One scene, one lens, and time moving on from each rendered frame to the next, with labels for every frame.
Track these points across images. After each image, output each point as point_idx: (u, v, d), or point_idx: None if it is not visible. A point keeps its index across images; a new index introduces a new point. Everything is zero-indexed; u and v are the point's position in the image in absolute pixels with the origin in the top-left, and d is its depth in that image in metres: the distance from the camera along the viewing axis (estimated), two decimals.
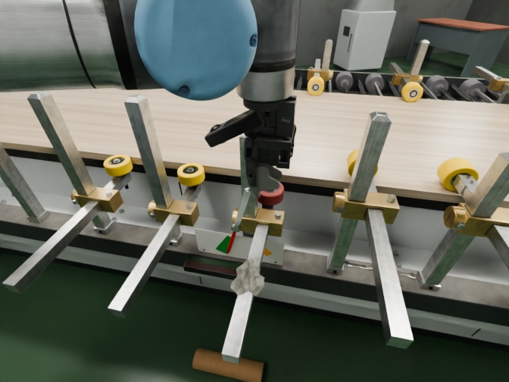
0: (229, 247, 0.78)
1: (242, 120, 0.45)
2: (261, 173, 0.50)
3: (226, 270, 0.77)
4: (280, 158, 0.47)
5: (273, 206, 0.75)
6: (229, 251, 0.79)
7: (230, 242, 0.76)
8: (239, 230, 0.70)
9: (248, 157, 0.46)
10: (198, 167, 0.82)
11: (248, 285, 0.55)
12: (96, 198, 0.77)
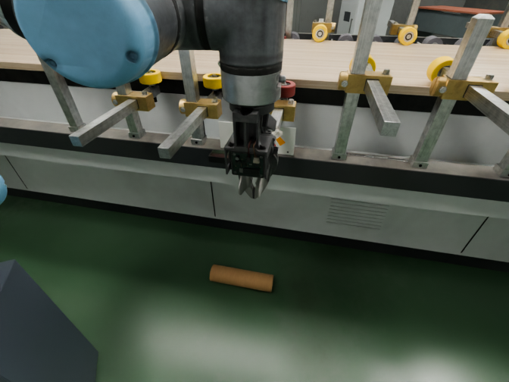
0: None
1: None
2: None
3: None
4: (234, 162, 0.46)
5: (285, 100, 0.87)
6: None
7: None
8: None
9: None
10: (220, 75, 0.95)
11: None
12: (134, 96, 0.90)
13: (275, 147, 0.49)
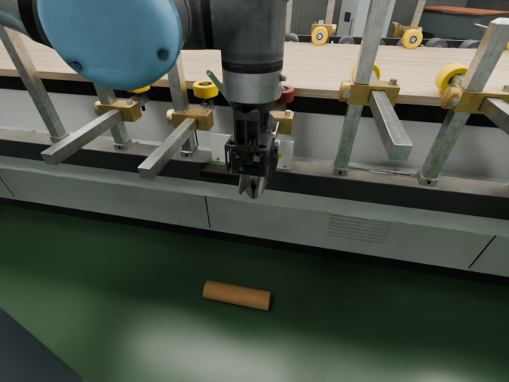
0: None
1: None
2: None
3: None
4: (234, 161, 0.46)
5: (284, 106, 0.83)
6: None
7: None
8: None
9: None
10: (212, 82, 0.88)
11: None
12: (118, 106, 0.83)
13: (275, 146, 0.49)
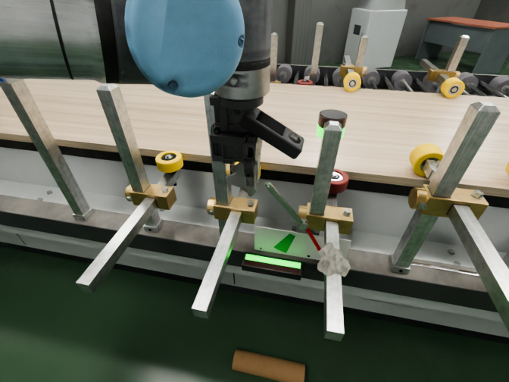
0: (318, 248, 0.73)
1: (264, 113, 0.47)
2: None
3: (287, 269, 0.74)
4: None
5: (336, 194, 0.75)
6: None
7: (314, 242, 0.72)
8: (307, 225, 0.67)
9: None
10: None
11: (335, 267, 0.56)
12: (153, 195, 0.75)
13: (252, 157, 0.46)
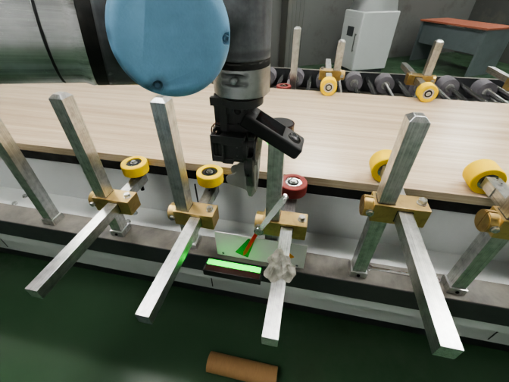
0: (246, 249, 0.76)
1: (264, 113, 0.47)
2: None
3: (247, 273, 0.75)
4: None
5: (296, 199, 0.76)
6: (245, 252, 0.77)
7: (249, 244, 0.74)
8: (262, 233, 0.69)
9: None
10: (217, 169, 0.80)
11: (281, 273, 0.57)
12: (114, 200, 0.76)
13: (252, 157, 0.46)
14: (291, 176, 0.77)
